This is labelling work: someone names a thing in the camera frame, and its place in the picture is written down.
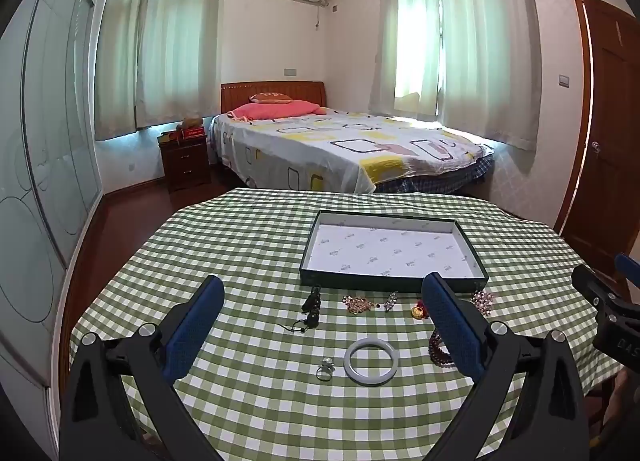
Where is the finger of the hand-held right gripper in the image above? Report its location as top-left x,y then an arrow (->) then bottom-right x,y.
571,263 -> 624,313
614,253 -> 640,290

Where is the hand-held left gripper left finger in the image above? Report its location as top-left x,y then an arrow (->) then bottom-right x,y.
59,274 -> 226,461

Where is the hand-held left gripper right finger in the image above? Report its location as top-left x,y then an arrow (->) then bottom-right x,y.
421,272 -> 591,461

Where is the dark red bead necklace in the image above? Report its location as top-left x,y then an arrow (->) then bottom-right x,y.
427,328 -> 458,369

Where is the gold bead bracelet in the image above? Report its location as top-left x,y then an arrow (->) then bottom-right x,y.
342,294 -> 377,313

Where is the shallow green jewelry box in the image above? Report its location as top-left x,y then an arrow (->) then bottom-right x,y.
299,210 -> 489,294

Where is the white jade bangle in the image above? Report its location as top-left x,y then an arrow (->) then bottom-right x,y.
344,336 -> 397,386

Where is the black cord pendant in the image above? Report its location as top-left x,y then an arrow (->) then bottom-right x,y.
277,286 -> 323,337

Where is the green checkered tablecloth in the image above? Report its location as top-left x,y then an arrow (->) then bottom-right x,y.
70,187 -> 626,461

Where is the blue plaid mattress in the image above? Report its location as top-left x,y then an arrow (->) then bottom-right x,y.
372,151 -> 496,194

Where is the brown wooden door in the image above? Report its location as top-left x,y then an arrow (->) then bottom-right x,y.
552,0 -> 640,302

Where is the dark wooden nightstand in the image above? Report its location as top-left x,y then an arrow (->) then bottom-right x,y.
159,134 -> 211,193

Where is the white patterned bedsheet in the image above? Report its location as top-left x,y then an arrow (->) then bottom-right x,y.
210,108 -> 493,193

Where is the pink pillow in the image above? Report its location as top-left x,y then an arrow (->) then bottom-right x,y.
227,100 -> 321,121

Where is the glass sliding wardrobe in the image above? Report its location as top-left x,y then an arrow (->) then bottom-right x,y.
0,0 -> 106,442

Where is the wooden bed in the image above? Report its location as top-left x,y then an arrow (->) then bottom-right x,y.
209,81 -> 496,194

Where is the white sheer curtain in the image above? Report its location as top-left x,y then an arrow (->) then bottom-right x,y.
432,0 -> 543,152
135,0 -> 226,129
369,0 -> 443,117
95,0 -> 161,139

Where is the pink crystal bracelet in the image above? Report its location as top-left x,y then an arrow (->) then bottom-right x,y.
470,289 -> 496,317

